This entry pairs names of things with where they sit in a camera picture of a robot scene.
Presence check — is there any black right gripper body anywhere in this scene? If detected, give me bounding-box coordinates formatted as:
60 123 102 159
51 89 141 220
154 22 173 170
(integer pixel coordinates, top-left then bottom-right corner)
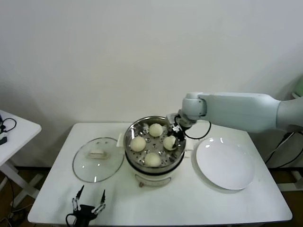
173 127 186 143

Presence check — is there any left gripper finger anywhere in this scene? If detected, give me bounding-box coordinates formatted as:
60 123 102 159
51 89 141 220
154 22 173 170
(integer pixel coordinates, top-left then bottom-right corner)
71 185 85 211
91 189 107 214

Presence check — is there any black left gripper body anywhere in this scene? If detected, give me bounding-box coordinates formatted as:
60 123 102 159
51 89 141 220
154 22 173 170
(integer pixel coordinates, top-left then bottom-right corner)
72 204 97 227

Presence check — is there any white steamed baozi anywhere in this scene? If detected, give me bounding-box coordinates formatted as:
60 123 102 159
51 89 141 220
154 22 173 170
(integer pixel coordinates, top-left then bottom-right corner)
148 123 164 138
143 152 161 167
129 137 147 153
163 136 176 151

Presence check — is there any stainless steel steamer basket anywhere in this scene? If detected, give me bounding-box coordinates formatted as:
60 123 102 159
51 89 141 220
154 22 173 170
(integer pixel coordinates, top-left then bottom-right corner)
123 115 187 167

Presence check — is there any white electric cooker pot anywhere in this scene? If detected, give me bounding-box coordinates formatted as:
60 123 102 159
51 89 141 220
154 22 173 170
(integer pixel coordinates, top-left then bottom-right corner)
116 133 194 189

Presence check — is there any round glass pot lid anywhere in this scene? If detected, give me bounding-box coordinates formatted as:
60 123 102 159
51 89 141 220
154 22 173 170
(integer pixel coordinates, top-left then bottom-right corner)
72 137 125 183

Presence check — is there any white round plate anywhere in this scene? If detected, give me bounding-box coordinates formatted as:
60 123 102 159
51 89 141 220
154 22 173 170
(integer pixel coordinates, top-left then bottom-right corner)
195 137 257 191

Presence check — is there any white folding side table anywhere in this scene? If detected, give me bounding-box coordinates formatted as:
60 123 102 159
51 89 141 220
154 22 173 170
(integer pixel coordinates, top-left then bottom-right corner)
0 109 43 207

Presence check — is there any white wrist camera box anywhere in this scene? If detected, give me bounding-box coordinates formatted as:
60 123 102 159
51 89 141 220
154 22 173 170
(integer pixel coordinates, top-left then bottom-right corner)
166 113 181 132

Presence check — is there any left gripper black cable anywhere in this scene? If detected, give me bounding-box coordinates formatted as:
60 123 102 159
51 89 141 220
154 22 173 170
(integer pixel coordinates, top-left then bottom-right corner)
65 212 77 227

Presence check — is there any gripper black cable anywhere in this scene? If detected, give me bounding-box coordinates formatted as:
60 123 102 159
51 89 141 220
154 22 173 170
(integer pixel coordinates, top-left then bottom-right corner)
184 120 212 140
65 212 77 227

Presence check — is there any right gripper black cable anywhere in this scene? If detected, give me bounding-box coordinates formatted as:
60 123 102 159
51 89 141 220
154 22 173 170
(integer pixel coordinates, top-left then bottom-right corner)
184 120 212 140

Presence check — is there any thin floor cable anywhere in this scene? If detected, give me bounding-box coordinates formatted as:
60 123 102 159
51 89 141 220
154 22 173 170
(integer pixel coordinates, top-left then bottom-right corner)
7 181 31 227

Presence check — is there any black looped cable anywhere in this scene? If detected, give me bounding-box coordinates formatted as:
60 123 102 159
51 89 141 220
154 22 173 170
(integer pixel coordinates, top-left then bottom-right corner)
0 118 18 133

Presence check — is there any black power cable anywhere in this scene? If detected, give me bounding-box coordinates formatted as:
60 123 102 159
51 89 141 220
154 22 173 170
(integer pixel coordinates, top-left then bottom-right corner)
263 131 303 164

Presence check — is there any white table leg frame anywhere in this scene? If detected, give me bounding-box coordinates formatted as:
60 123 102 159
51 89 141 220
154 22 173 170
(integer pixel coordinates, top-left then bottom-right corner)
276 170 303 192

